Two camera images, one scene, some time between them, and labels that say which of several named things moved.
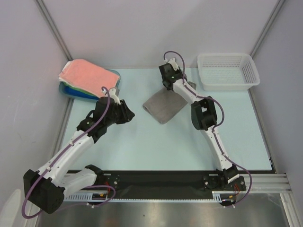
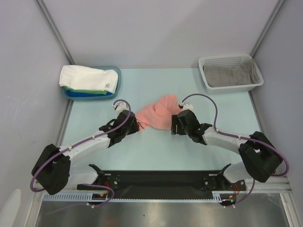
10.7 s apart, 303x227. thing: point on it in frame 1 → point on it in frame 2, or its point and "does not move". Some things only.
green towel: x=82 y=90 → x=96 y=91
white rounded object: x=8 y=216 does not move
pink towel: x=88 y=77 → x=158 y=115
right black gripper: x=167 y=84 → x=175 y=126
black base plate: x=166 y=182 does not move
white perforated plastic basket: x=227 y=72 does not move
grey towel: x=163 y=106 → x=231 y=75
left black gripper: x=127 y=115 → x=135 y=127
